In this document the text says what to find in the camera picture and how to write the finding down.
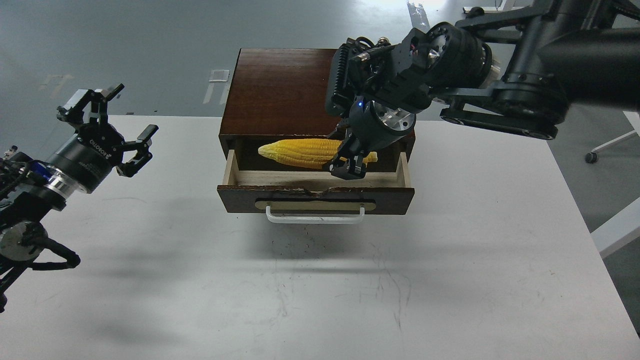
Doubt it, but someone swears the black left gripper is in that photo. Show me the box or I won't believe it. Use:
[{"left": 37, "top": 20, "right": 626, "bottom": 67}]
[{"left": 46, "top": 83, "right": 159, "bottom": 194}]

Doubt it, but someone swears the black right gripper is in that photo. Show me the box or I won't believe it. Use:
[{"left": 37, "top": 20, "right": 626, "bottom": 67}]
[{"left": 322, "top": 100, "right": 417, "bottom": 180}]

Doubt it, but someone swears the yellow corn cob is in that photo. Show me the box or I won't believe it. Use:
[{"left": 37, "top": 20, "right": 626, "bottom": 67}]
[{"left": 257, "top": 138, "right": 379, "bottom": 170}]

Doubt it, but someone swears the wooden drawer with white handle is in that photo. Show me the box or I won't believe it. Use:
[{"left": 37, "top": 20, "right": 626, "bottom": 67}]
[{"left": 217, "top": 150, "right": 415, "bottom": 224}]

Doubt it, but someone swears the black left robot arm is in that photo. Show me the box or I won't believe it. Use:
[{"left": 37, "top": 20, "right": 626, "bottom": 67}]
[{"left": 0, "top": 84, "right": 158, "bottom": 308}]

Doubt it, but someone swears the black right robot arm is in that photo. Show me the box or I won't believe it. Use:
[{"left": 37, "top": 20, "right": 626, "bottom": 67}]
[{"left": 321, "top": 0, "right": 640, "bottom": 180}]

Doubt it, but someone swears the dark wooden drawer cabinet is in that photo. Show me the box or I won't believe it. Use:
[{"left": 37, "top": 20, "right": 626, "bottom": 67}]
[{"left": 218, "top": 48, "right": 416, "bottom": 173}]

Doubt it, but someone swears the white desk foot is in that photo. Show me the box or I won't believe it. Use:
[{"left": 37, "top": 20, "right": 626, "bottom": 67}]
[{"left": 462, "top": 0, "right": 521, "bottom": 15}]

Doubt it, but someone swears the white office chair base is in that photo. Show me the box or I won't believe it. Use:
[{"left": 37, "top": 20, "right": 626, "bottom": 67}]
[{"left": 583, "top": 130, "right": 639, "bottom": 164}]

